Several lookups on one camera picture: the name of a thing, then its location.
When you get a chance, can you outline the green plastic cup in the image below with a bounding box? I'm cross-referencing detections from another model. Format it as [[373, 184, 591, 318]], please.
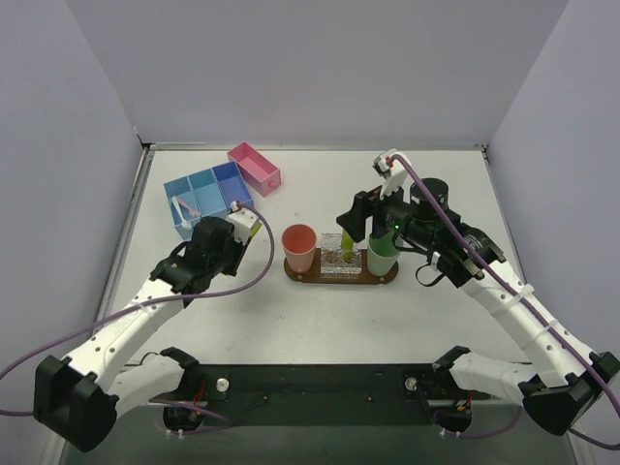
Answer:
[[366, 233, 400, 277]]

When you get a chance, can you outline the yellow green toothpaste tube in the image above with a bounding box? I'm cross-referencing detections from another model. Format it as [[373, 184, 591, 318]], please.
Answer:
[[340, 231, 355, 263], [250, 222, 263, 237]]

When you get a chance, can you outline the pink white toothbrush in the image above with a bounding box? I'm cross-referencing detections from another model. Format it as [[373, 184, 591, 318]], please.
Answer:
[[170, 196, 200, 231]]

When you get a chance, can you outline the clear textured plastic box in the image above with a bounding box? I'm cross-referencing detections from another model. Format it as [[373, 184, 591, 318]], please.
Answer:
[[320, 232, 362, 280]]

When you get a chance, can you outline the pink plastic cup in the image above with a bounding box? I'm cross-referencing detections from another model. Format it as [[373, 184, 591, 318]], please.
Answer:
[[281, 224, 318, 274]]

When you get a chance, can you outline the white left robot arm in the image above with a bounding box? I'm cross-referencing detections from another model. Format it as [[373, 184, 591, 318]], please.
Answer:
[[33, 208, 261, 451]]

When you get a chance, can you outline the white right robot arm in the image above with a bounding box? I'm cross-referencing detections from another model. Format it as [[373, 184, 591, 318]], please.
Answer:
[[336, 178, 619, 436]]

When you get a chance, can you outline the oval wooden tray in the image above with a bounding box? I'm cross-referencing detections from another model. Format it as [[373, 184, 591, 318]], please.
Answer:
[[283, 248, 399, 285]]

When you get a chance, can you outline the blue compartment organizer box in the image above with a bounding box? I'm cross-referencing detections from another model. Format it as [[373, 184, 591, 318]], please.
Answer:
[[164, 162, 254, 240]]

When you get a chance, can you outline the pink drawer box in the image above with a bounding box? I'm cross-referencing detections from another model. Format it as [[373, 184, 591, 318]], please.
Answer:
[[227, 142, 282, 197]]

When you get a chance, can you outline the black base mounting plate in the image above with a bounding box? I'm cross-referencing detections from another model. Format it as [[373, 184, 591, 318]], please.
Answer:
[[159, 363, 483, 433]]

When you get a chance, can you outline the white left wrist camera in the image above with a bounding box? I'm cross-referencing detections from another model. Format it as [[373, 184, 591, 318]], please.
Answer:
[[226, 201, 260, 245]]

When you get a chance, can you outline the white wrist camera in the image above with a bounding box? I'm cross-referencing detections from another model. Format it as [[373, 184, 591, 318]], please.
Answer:
[[373, 148, 410, 200], [226, 201, 260, 245]]

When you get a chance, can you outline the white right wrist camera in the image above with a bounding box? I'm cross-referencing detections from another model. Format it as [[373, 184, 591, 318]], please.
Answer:
[[373, 148, 410, 200]]

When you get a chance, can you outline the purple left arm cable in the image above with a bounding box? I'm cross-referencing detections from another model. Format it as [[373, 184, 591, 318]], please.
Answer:
[[0, 201, 277, 435]]

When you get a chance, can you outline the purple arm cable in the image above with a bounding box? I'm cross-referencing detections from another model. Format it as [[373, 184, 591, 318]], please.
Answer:
[[391, 153, 620, 450], [0, 201, 277, 435]]

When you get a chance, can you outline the aluminium frame rail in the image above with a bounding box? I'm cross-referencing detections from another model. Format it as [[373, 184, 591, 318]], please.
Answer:
[[555, 372, 580, 404]]

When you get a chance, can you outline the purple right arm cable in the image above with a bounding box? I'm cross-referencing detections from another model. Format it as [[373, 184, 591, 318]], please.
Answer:
[[391, 153, 620, 450]]

